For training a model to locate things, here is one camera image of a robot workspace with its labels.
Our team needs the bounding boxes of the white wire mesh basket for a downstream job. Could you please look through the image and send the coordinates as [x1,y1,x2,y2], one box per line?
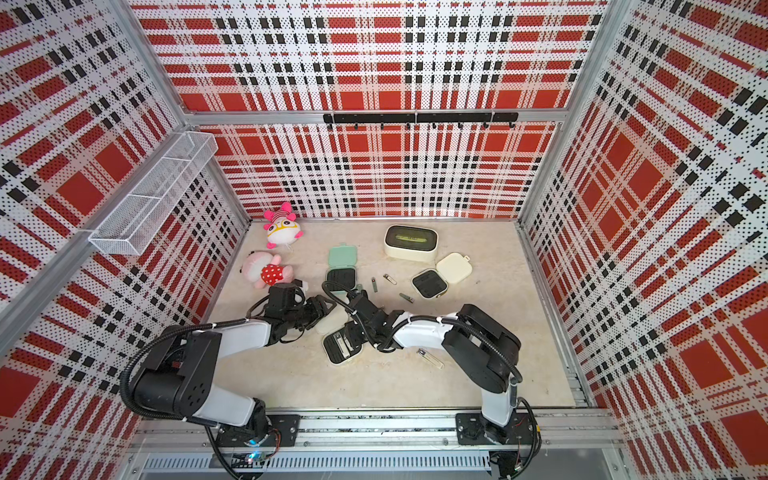
[89,131,217,256]

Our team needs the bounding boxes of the large cream nail clipper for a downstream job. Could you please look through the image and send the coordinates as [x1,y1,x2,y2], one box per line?
[334,337,348,360]

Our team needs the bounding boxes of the pink owl plush toy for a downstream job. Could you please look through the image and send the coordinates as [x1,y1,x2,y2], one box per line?
[263,202,304,250]

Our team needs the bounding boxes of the cream tissue box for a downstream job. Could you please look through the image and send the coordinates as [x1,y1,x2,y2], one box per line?
[384,225,439,263]

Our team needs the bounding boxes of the pink doll red dress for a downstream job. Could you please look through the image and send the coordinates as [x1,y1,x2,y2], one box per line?
[240,251,295,289]

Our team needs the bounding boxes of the black wall hook rail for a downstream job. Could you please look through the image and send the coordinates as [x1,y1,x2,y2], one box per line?
[322,112,520,128]

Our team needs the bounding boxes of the cream case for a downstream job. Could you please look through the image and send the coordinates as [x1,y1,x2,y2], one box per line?
[411,252,473,299]
[315,306,364,365]

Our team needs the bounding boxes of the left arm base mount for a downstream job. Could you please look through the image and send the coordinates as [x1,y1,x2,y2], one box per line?
[215,414,301,448]

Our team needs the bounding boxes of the aluminium front rail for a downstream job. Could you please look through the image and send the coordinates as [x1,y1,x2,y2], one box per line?
[125,409,625,475]

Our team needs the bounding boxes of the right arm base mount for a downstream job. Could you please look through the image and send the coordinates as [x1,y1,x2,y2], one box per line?
[455,412,538,446]

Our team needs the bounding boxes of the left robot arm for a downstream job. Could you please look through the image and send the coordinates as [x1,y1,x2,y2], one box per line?
[119,282,335,438]

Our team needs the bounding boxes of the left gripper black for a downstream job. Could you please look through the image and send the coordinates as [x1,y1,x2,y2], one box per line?
[285,294,338,331]

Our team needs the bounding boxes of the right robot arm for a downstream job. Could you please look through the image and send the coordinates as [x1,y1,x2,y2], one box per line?
[340,290,523,428]

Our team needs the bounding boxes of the green nail clipper case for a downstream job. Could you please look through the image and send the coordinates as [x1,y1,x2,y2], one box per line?
[326,244,357,293]

